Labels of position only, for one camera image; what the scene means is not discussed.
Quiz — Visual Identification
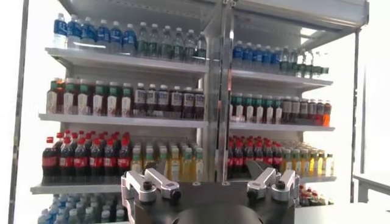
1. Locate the blue label water bottle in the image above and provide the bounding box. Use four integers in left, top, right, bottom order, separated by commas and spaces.
67, 14, 82, 49
81, 16, 96, 49
96, 19, 110, 52
37, 208, 51, 224
51, 206, 66, 224
243, 42, 254, 70
54, 13, 68, 48
233, 41, 244, 69
252, 44, 263, 71
271, 46, 282, 73
122, 23, 137, 55
262, 45, 272, 72
109, 20, 123, 53

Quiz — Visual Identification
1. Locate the grey metal shelving unit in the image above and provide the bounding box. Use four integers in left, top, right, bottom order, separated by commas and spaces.
30, 0, 226, 224
225, 0, 370, 211

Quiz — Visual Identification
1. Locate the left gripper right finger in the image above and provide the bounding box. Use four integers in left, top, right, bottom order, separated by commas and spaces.
246, 161, 302, 204

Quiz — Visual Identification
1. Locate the cola bottle red cap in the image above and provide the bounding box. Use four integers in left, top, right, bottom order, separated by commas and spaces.
103, 138, 117, 178
117, 138, 132, 177
254, 142, 264, 164
58, 137, 74, 178
227, 141, 235, 179
41, 136, 57, 177
233, 141, 244, 179
74, 138, 88, 178
89, 138, 104, 178
272, 142, 283, 173
243, 141, 255, 165
263, 142, 274, 168

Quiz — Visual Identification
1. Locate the dark bottle beige label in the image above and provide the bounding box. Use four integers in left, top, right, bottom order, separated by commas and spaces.
291, 97, 300, 125
282, 96, 292, 125

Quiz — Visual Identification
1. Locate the tea bottle green white label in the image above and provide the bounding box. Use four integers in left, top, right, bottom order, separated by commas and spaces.
63, 78, 77, 116
121, 82, 133, 117
273, 96, 283, 124
253, 94, 264, 124
77, 79, 91, 116
231, 93, 244, 122
243, 94, 254, 123
263, 96, 274, 124
92, 80, 106, 116
46, 78, 59, 115
107, 81, 120, 117

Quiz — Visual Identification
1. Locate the slanted grey metal post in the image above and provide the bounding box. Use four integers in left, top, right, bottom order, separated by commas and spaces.
8, 0, 30, 224
349, 27, 363, 204

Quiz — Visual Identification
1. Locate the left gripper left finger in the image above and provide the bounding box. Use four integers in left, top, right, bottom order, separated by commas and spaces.
121, 161, 183, 205

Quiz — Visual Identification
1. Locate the dark drink bottle white label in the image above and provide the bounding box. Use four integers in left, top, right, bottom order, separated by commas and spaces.
182, 87, 195, 119
308, 99, 317, 125
194, 88, 205, 120
133, 82, 146, 117
157, 84, 170, 118
170, 86, 183, 119
146, 83, 158, 117
299, 98, 309, 125

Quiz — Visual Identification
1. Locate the grey metal frame table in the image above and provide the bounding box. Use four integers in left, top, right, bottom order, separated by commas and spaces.
353, 172, 390, 211

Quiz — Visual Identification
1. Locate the green label water bottle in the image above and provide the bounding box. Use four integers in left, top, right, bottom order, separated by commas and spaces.
160, 25, 172, 59
280, 46, 290, 74
289, 47, 298, 75
313, 52, 322, 79
148, 23, 160, 58
183, 29, 196, 61
83, 206, 95, 224
305, 51, 314, 78
136, 21, 149, 57
172, 27, 184, 60
67, 208, 80, 224
297, 49, 307, 77
195, 31, 207, 63

